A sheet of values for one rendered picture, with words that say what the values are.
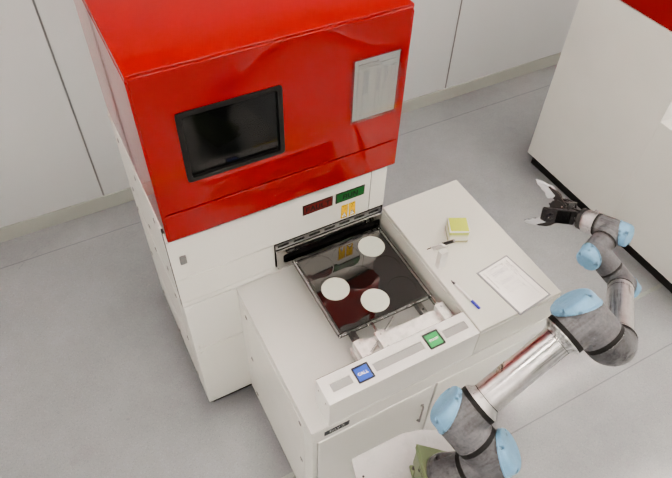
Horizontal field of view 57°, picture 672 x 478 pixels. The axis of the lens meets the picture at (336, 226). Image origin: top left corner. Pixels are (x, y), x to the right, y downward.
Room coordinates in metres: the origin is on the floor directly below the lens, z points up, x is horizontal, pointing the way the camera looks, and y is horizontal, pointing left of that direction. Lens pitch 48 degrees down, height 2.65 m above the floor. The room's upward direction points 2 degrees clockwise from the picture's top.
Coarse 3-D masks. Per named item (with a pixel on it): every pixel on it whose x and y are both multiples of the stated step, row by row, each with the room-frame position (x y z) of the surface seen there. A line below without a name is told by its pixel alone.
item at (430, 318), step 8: (432, 312) 1.21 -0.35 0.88; (416, 320) 1.18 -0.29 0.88; (424, 320) 1.18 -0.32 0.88; (432, 320) 1.18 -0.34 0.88; (440, 320) 1.18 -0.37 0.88; (392, 328) 1.14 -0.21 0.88; (400, 328) 1.14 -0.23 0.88; (408, 328) 1.14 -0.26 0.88; (416, 328) 1.14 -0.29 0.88; (424, 328) 1.15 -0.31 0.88; (392, 336) 1.11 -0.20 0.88; (400, 336) 1.11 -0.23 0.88; (408, 336) 1.11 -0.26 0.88; (368, 344) 1.08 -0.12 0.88; (352, 352) 1.05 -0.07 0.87
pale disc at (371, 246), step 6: (360, 240) 1.51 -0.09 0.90; (366, 240) 1.51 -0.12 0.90; (372, 240) 1.51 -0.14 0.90; (378, 240) 1.52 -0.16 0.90; (360, 246) 1.48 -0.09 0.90; (366, 246) 1.48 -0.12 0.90; (372, 246) 1.49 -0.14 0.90; (378, 246) 1.49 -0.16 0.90; (384, 246) 1.49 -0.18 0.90; (366, 252) 1.45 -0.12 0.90; (372, 252) 1.46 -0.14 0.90; (378, 252) 1.46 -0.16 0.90
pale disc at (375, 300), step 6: (366, 294) 1.26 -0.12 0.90; (372, 294) 1.26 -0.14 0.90; (378, 294) 1.27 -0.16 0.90; (384, 294) 1.27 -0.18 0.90; (366, 300) 1.24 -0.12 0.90; (372, 300) 1.24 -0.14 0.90; (378, 300) 1.24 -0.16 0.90; (384, 300) 1.24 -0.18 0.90; (366, 306) 1.21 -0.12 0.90; (372, 306) 1.21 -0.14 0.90; (378, 306) 1.21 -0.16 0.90; (384, 306) 1.22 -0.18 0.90
